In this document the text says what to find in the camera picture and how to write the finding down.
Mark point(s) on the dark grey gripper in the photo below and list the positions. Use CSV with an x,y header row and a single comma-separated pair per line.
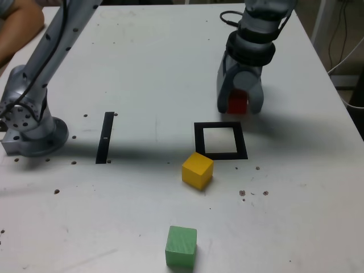
x,y
251,67

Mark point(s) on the green cube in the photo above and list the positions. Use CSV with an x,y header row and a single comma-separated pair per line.
x,y
180,247

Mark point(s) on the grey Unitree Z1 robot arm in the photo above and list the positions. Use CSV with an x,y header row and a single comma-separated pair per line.
x,y
31,133

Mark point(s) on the black tape square outline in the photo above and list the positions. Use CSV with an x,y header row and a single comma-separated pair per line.
x,y
200,139

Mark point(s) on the black tape strip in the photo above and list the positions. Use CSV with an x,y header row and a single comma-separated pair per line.
x,y
103,148

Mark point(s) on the white metal post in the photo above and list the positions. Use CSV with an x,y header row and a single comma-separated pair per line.
x,y
323,17

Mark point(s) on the yellow cube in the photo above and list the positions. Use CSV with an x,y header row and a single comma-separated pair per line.
x,y
196,170

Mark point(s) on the red cube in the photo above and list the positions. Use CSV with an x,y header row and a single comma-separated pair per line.
x,y
237,103

